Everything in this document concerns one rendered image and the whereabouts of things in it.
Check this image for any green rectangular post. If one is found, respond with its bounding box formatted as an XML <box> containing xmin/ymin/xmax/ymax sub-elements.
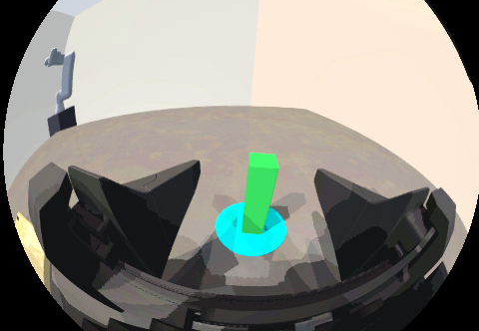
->
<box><xmin>242</xmin><ymin>153</ymin><xmax>279</xmax><ymax>234</ymax></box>

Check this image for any cyan circle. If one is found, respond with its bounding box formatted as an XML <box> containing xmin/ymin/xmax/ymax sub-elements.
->
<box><xmin>216</xmin><ymin>203</ymin><xmax>286</xmax><ymax>256</ymax></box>

